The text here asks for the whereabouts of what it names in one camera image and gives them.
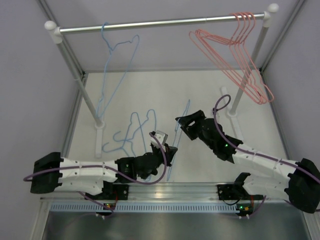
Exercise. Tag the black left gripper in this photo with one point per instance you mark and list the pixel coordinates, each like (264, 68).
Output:
(168, 153)

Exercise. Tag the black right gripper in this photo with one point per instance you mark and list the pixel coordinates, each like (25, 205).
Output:
(197, 117)

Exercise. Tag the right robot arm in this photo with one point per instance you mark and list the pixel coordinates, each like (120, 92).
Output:
(296, 182)

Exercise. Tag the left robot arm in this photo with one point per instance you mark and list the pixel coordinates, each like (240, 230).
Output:
(55, 173)

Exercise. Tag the pink hung hanger two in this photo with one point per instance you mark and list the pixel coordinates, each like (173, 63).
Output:
(237, 60)

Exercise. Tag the pink hung hanger one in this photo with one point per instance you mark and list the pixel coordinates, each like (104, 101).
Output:
(230, 60)

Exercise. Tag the grey clothes rack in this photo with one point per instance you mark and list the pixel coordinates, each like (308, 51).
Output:
(56, 33)

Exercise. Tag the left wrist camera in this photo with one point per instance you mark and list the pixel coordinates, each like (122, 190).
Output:
(160, 136)

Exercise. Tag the aluminium mounting rail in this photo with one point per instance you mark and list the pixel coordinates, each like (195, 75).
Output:
(164, 192)

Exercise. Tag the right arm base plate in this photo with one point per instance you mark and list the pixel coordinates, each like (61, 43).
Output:
(228, 192)

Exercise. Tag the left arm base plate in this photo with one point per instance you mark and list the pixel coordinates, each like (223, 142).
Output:
(111, 191)

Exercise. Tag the slotted grey cable duct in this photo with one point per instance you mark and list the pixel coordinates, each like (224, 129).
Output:
(149, 207)

